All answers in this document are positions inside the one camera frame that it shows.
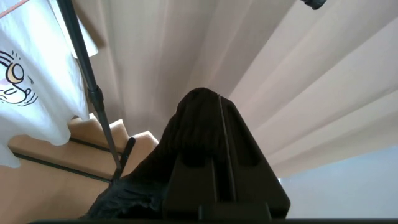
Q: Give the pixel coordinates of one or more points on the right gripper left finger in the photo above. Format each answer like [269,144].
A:
[189,186]

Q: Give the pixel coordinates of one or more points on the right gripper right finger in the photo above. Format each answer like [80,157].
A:
[255,183]

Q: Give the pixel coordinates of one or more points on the black garment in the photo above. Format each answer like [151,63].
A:
[192,124]

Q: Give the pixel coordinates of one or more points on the white garment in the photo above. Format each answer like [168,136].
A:
[40,93]

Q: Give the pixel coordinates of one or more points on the pink clothes hanger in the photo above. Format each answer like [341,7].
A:
[12,7]

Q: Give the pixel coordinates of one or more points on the black clothes rack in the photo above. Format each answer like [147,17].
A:
[81,53]

